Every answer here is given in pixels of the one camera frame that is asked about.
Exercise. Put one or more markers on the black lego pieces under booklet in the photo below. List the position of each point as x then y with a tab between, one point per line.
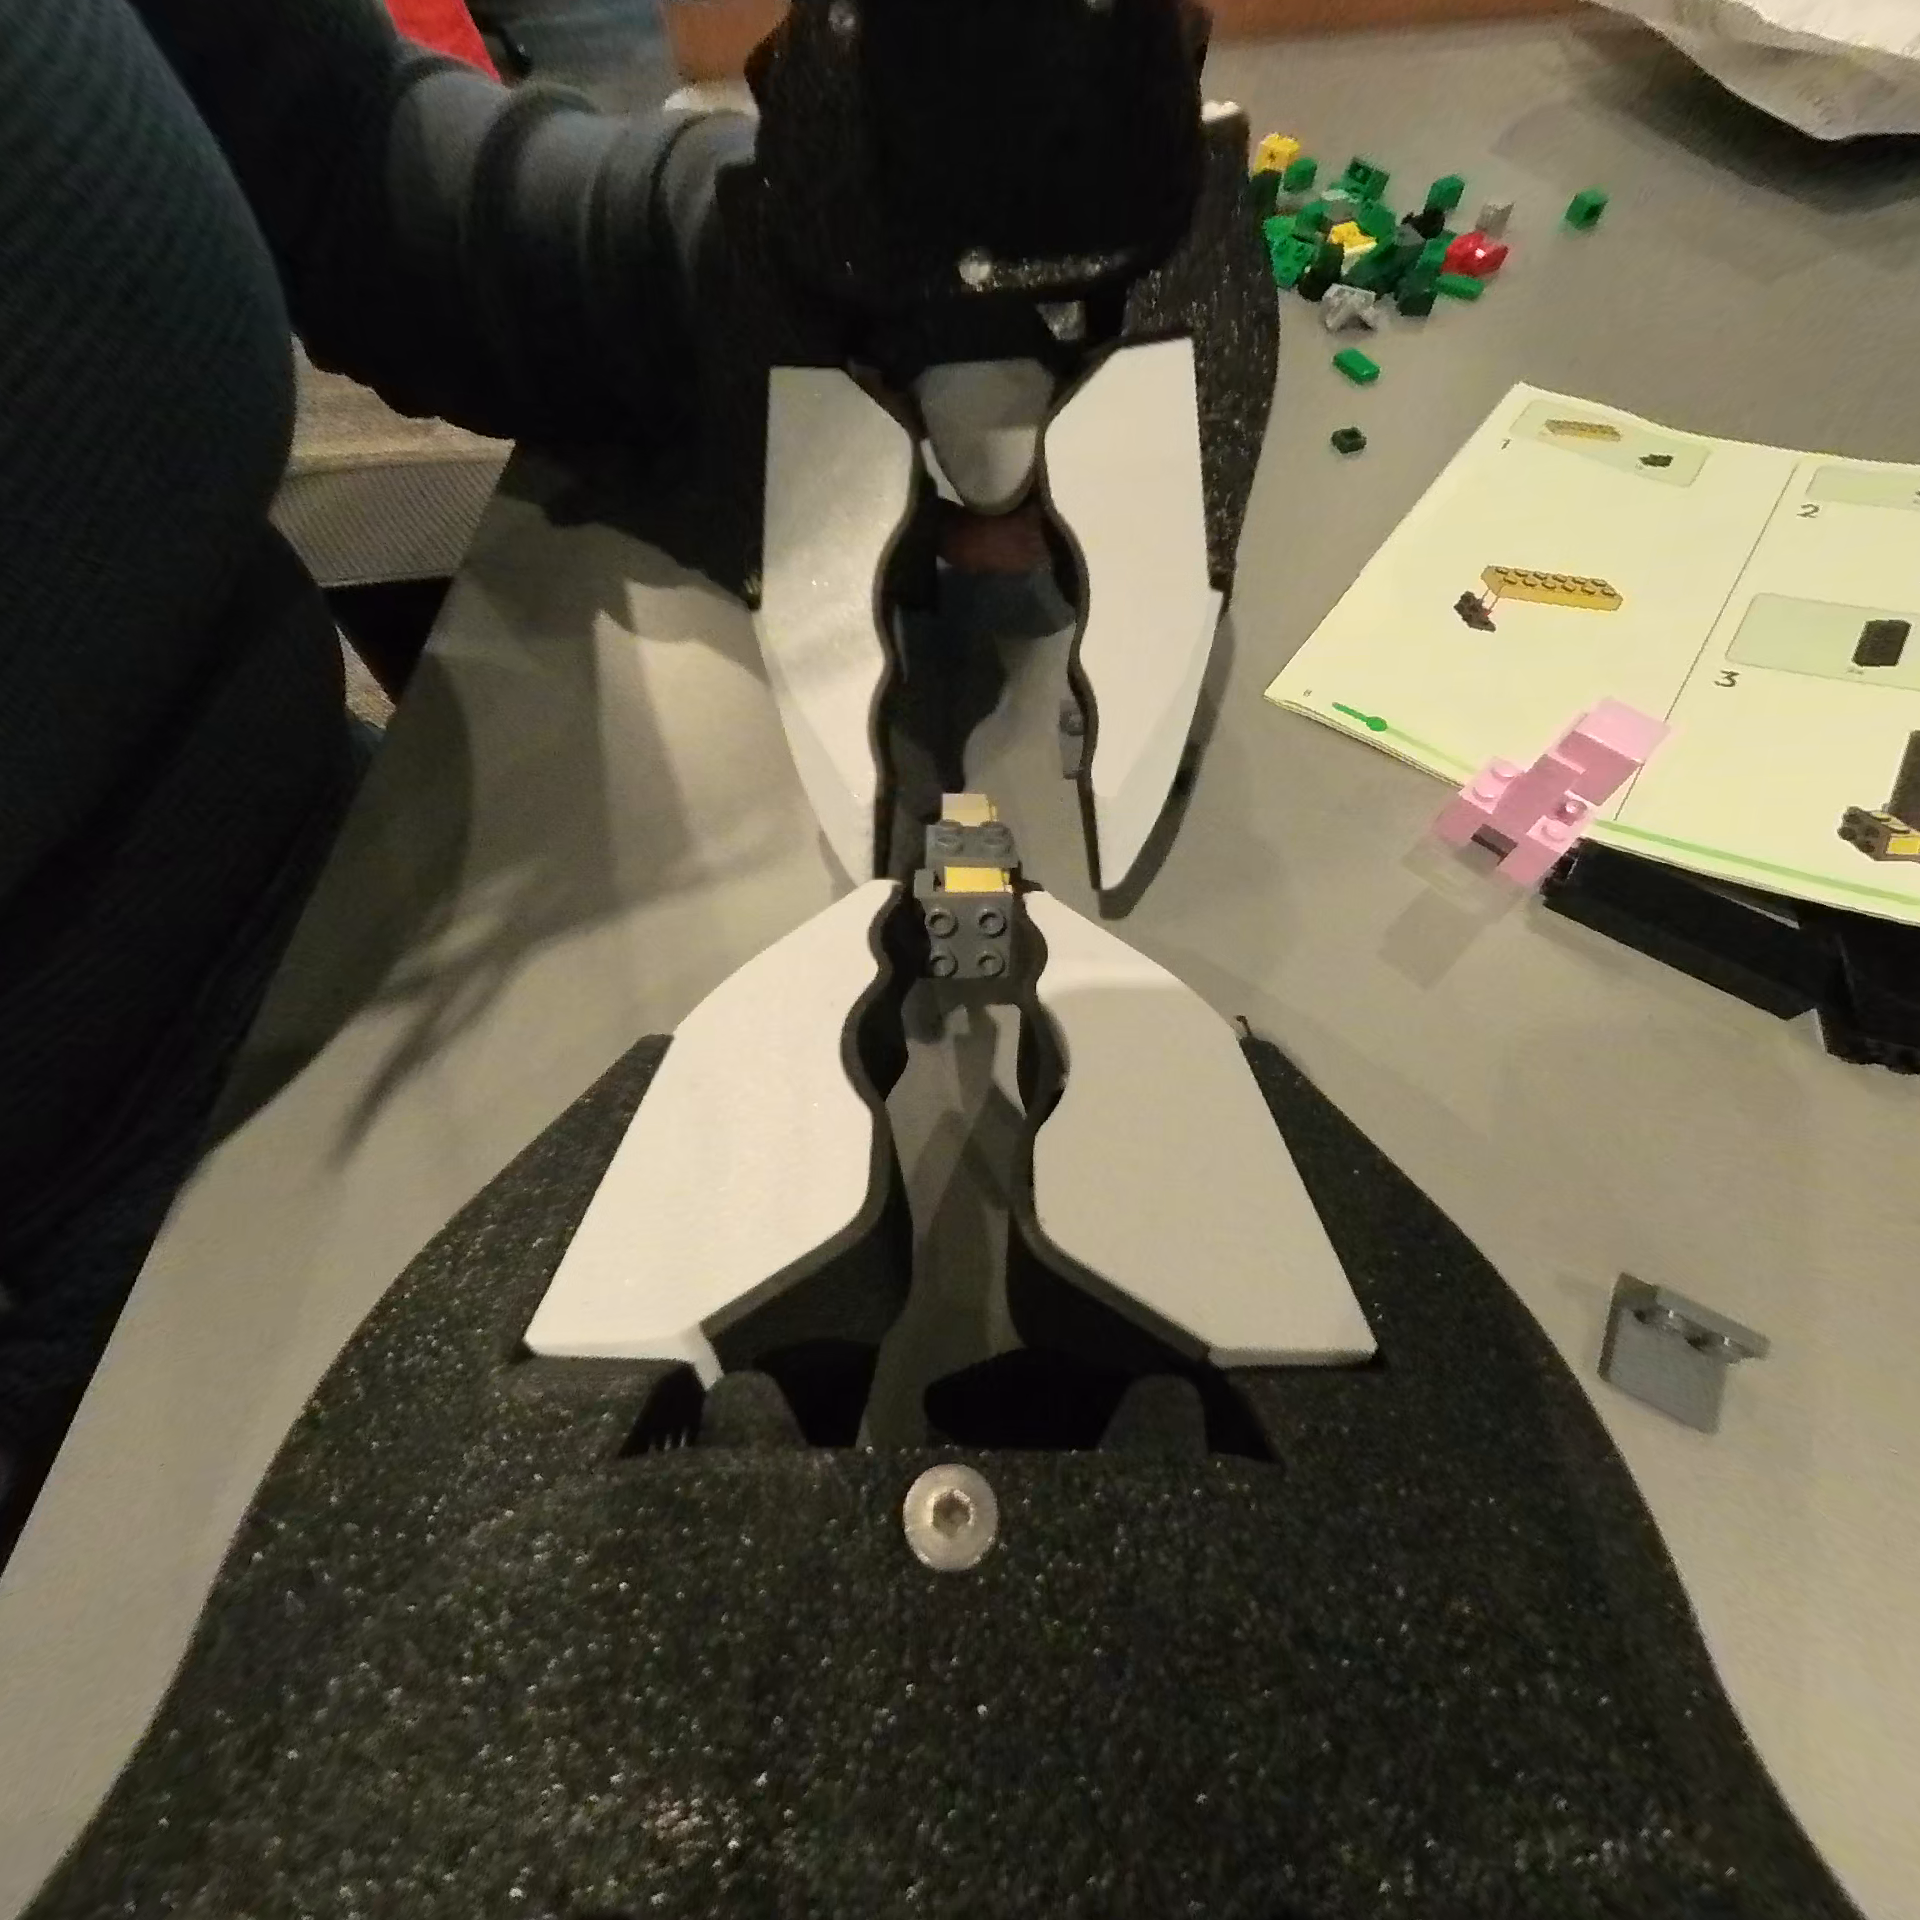
1726	944

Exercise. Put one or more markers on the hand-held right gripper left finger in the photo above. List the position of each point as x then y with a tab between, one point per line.
674	1186

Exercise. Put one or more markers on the person's torso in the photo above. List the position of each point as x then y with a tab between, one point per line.
119	675

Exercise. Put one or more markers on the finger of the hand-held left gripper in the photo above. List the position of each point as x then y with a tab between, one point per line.
823	600
1146	600

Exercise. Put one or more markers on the person's left forearm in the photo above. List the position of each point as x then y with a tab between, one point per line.
522	226

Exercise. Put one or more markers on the pile of small toy bricks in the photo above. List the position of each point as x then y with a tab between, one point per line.
1371	239

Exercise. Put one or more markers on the grey desk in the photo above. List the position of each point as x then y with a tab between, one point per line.
1424	1126

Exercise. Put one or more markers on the white paper sheet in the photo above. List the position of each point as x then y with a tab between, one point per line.
1783	61

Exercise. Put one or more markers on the pink toy brick pig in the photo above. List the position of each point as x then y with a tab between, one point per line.
1557	789

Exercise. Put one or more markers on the grey flat toy brick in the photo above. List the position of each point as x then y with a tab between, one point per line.
1673	1350

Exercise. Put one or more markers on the pale green instruction booklet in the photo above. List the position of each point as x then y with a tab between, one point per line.
1621	660

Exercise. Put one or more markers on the yellow and grey brick assembly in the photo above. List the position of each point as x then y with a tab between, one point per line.
969	847

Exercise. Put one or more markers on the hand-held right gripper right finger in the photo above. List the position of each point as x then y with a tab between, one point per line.
1187	1169

